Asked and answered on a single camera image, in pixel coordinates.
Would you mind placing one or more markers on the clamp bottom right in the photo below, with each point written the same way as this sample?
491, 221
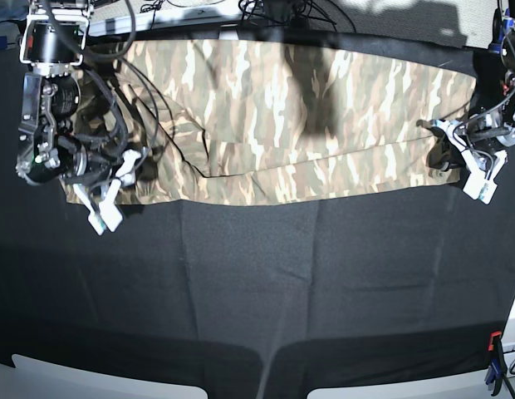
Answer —
497, 367

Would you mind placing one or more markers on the black table cloth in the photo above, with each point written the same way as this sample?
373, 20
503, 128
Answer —
269, 302

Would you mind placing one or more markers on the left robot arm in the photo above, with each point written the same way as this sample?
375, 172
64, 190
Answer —
493, 105

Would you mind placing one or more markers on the camouflage t-shirt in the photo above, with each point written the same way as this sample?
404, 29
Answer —
249, 123

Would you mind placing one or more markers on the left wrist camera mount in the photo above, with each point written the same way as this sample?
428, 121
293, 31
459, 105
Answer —
456, 149

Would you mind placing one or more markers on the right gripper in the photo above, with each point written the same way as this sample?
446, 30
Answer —
88, 167

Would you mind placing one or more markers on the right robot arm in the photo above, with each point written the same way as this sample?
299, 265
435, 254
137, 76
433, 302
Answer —
53, 46

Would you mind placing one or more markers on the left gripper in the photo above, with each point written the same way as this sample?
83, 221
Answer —
490, 139

